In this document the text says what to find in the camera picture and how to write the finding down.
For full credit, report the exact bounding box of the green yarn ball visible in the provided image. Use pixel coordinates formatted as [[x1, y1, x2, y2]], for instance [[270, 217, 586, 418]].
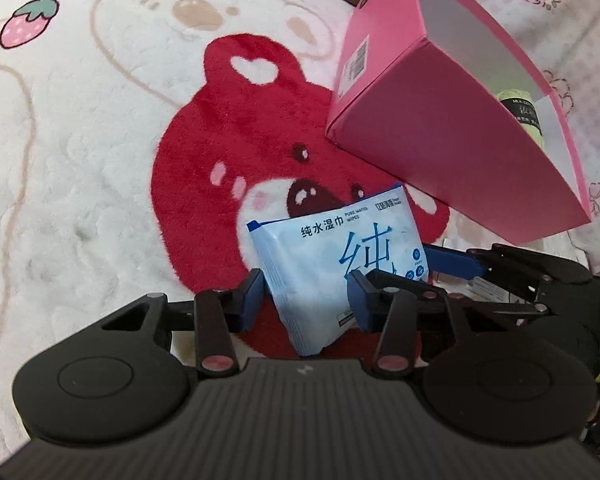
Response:
[[496, 89, 544, 148]]

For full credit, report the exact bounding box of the blue wet wipes pack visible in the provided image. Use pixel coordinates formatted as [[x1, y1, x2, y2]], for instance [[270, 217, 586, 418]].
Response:
[[248, 184, 429, 356]]

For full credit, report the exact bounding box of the pink cardboard box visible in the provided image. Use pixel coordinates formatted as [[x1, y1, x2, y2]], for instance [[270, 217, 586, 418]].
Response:
[[326, 0, 591, 245]]

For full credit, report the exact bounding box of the bear print blanket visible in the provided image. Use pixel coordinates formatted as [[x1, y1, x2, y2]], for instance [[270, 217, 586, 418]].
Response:
[[0, 0, 596, 466]]

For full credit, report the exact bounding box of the small white tissue pack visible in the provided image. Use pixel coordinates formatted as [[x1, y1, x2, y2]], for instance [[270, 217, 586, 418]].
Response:
[[434, 273, 524, 304]]

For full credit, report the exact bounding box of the pink checkered pillow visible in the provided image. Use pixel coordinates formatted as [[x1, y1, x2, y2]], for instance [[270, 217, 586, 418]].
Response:
[[478, 0, 600, 273]]

